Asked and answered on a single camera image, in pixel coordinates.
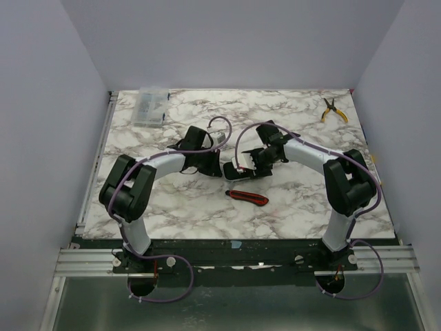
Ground red black utility knife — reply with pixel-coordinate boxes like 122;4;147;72
225;190;269;207

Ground black grey umbrella case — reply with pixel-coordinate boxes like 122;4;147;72
223;161;255;181

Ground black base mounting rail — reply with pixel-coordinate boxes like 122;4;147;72
113;239;358;288

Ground clear plastic parts box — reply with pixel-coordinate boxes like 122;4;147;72
131;87;170;128

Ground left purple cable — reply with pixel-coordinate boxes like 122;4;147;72
107;116;232;304

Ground purple cable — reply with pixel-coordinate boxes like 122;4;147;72
235;122;385;300
107;116;232;304

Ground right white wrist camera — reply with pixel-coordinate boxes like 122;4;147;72
232;152;256;173

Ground yellow handled pliers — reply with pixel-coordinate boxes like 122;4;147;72
320;98;349;123

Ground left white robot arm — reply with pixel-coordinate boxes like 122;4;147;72
99;126;222;255

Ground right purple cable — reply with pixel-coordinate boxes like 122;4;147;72
235;122;385;300

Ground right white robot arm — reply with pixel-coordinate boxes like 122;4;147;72
234;121;381;253

